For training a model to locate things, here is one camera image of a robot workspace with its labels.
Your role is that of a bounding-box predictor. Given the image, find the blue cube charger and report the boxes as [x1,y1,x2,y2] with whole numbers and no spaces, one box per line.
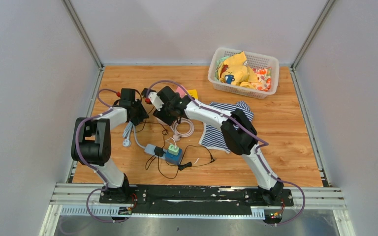
[165,148,183,166]

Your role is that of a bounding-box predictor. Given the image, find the white plastic basket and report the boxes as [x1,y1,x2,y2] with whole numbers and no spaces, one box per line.
[208,47,280,99]

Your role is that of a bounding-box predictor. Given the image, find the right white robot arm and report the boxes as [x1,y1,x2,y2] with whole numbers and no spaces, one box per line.
[145,86,284,205]

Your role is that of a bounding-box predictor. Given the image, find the yellow clothes in basket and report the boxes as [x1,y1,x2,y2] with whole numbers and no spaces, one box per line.
[214,51,272,92]

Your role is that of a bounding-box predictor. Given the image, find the light blue power cord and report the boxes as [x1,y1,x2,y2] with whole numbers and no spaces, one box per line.
[122,120,149,152]

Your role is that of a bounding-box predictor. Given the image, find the pink triangular power strip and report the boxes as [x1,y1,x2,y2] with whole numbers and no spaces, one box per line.
[175,87,187,98]

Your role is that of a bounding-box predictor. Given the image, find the light blue power strip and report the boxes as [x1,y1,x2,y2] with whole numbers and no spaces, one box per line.
[144,144,167,160]

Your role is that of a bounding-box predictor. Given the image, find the blue striped shirt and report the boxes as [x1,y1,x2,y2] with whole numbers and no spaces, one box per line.
[199,101,254,154]

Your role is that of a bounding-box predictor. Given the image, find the yellow power adapter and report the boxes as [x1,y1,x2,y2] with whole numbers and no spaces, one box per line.
[188,89,198,100]

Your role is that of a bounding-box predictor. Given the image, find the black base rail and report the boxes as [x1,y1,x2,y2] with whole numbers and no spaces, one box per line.
[99,184,294,217]

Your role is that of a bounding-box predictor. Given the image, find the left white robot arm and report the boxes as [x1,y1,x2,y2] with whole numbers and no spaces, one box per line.
[71,88,149,203]

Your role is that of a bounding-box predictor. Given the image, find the green cube charger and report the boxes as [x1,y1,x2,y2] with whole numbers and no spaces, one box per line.
[168,144,180,156]

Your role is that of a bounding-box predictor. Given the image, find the black adapter with cable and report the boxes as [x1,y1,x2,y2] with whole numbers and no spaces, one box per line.
[139,123,217,180]

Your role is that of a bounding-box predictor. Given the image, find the pink coiled cable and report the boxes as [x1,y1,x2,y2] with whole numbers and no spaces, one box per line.
[171,118,195,141]

